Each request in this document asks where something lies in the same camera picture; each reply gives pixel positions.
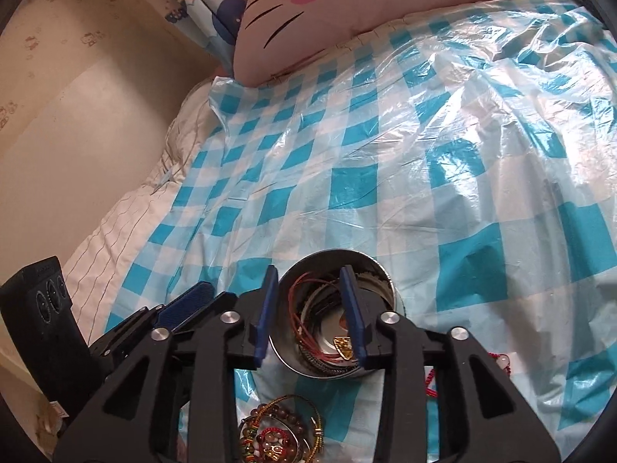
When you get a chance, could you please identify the blue cartoon curtain left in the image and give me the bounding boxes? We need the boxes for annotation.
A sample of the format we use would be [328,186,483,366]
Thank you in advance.
[154,0,246,74]

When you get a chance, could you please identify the white striped bed quilt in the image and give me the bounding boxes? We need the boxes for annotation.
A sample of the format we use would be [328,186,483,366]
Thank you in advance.
[63,81,216,344]

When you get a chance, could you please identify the bracelets pile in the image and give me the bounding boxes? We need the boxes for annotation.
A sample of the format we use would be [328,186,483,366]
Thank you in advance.
[237,393,325,463]

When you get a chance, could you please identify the round metal tin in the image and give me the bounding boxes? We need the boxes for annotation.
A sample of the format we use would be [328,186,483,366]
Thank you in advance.
[270,249,405,379]

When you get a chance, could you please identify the red string bracelet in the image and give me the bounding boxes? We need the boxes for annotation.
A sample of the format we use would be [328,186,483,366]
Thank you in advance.
[423,351,512,400]

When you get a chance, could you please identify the blue checkered plastic sheet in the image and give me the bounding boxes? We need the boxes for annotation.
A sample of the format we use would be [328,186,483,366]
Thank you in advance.
[107,0,616,455]

